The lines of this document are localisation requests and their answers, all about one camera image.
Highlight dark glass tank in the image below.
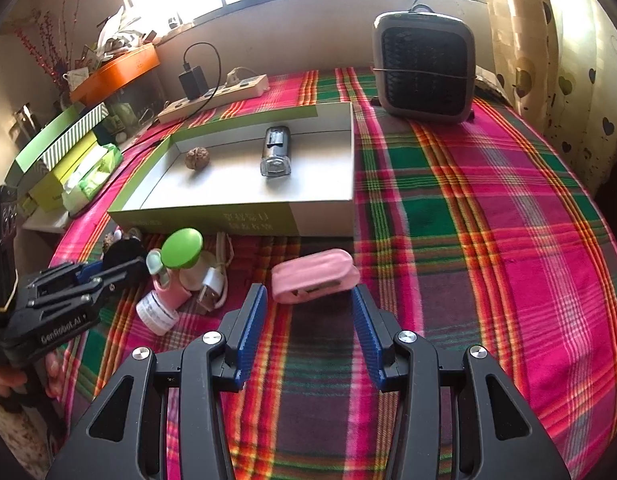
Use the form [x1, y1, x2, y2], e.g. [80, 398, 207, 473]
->
[96, 67, 164, 141]

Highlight black charger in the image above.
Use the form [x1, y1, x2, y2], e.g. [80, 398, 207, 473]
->
[178, 62, 206, 101]

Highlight white USB cable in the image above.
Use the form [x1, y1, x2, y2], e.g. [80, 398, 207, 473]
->
[196, 231, 234, 316]

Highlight black silver bike light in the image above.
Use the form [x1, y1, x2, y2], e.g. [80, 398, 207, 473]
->
[259, 125, 290, 178]

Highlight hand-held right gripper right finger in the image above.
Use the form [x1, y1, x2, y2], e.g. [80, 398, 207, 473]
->
[351, 284, 572, 480]

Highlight green wet wipes packet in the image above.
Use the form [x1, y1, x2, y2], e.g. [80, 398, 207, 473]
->
[62, 143, 124, 213]

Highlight green mushroom-shaped knob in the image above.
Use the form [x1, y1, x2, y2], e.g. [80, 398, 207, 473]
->
[160, 227, 204, 271]

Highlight heart-patterned curtain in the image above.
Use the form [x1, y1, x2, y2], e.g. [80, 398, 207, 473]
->
[481, 0, 617, 191]

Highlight green-sided cardboard box tray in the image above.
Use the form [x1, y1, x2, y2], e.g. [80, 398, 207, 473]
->
[107, 102, 357, 238]

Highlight person's left hand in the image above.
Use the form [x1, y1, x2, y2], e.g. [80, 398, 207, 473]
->
[0, 352, 64, 401]

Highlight small white round container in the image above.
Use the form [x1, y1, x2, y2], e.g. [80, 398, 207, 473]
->
[136, 292, 180, 335]

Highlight orange box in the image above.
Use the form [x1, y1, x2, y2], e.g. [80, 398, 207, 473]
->
[70, 42, 160, 106]

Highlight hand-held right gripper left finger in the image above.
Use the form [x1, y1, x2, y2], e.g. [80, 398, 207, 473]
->
[46, 282, 269, 480]

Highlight pink mint pacifier-like item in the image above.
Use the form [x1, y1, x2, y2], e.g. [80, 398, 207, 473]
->
[146, 250, 189, 308]

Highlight grey space heater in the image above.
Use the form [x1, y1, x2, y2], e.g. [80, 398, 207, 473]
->
[371, 5, 477, 123]

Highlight orange tray with clutter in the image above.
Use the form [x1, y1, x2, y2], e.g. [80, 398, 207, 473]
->
[86, 5, 156, 61]

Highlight yellow-green box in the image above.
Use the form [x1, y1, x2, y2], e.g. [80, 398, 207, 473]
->
[28, 132, 102, 211]

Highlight pink pouch case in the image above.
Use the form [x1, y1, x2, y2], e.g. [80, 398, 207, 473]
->
[271, 249, 360, 306]

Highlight plaid tablecloth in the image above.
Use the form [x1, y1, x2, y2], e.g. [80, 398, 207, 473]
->
[48, 66, 617, 480]

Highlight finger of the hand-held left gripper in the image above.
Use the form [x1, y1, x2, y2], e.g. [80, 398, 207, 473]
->
[28, 256, 149, 313]
[21, 261, 105, 293]

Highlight black charging cable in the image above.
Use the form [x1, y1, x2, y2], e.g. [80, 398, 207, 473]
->
[118, 42, 222, 161]

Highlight beige power strip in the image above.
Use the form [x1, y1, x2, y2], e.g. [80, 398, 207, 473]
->
[157, 74, 269, 123]

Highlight black device with dials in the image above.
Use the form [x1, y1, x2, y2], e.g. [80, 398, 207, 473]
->
[0, 185, 22, 311]

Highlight red flower branches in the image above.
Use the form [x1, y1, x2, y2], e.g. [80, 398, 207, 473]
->
[13, 0, 86, 96]

